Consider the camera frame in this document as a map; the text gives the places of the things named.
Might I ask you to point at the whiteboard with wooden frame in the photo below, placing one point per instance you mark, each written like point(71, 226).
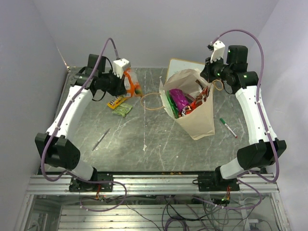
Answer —
point(176, 65)

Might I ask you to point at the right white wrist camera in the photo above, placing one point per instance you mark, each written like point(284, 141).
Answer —
point(217, 48)

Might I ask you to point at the yellow green snack packet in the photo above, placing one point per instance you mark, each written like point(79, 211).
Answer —
point(122, 110)

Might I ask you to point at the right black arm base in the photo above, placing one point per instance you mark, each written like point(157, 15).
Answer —
point(212, 181)

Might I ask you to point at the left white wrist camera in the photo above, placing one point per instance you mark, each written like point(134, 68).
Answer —
point(120, 66)

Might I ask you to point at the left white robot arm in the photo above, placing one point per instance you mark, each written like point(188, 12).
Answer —
point(55, 146)

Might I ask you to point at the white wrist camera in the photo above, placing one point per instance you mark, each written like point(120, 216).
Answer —
point(120, 66)
point(217, 48)

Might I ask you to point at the orange mango snack bag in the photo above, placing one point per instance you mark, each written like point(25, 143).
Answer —
point(132, 85)

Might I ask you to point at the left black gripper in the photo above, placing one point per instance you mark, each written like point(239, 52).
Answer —
point(120, 89)

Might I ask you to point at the green marker cap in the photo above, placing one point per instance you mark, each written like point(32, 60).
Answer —
point(227, 126)

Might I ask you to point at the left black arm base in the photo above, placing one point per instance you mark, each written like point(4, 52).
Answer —
point(103, 183)

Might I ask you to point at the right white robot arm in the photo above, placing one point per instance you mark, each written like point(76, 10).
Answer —
point(264, 144)

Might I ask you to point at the large green Chiaba chips bag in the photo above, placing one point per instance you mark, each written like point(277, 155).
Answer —
point(174, 108)

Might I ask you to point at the beige paper bag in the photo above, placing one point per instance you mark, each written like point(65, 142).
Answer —
point(200, 122)

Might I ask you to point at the grey pen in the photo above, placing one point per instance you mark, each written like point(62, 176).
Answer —
point(100, 139)

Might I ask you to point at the purple grape candy bag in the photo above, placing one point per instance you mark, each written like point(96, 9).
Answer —
point(179, 99)

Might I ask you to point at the yellow M&M candy packet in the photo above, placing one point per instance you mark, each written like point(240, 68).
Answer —
point(113, 104)

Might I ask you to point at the red snack bag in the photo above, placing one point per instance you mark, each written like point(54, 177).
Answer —
point(199, 100)

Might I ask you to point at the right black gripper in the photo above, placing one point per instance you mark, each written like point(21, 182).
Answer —
point(206, 73)

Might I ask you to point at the aluminium rail frame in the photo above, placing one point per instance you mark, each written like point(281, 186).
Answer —
point(154, 161)

